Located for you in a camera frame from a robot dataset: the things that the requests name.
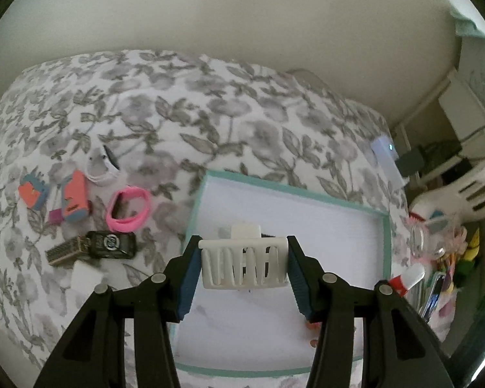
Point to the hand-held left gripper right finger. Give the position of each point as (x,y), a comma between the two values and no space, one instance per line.
(300,279)

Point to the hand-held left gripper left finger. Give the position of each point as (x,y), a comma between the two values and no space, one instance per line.
(189,279)

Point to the white hair claw clip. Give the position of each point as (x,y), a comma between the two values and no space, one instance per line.
(242,267)

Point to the teal-rimmed white box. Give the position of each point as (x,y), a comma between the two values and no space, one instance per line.
(287,210)

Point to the pink hair band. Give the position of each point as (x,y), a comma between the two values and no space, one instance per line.
(123,225)

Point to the black key fob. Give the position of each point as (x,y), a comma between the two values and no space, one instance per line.
(111,244)

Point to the red and white tube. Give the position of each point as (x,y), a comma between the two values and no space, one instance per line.
(408,279)

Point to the clear round glass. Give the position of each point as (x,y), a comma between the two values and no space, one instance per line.
(418,238)

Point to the silver ribbed metal lighter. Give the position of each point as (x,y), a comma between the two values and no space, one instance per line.
(66,250)

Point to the coral and blue eraser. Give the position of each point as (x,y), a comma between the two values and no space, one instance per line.
(76,198)

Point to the white power strip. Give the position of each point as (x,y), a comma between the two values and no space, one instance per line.
(388,161)

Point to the dark grey power adapter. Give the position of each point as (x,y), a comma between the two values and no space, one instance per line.
(410,162)

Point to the grey floral blanket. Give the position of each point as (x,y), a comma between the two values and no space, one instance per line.
(226,109)

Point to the yellow toy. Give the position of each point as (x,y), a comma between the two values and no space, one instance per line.
(475,244)

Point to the orange and blue eraser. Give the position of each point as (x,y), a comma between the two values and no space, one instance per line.
(33,192)

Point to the white laundry basket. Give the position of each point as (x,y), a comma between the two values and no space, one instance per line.
(469,188)

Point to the white board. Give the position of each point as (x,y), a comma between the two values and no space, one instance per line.
(462,109)

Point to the teal cloth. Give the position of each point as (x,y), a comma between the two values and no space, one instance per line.
(467,24)

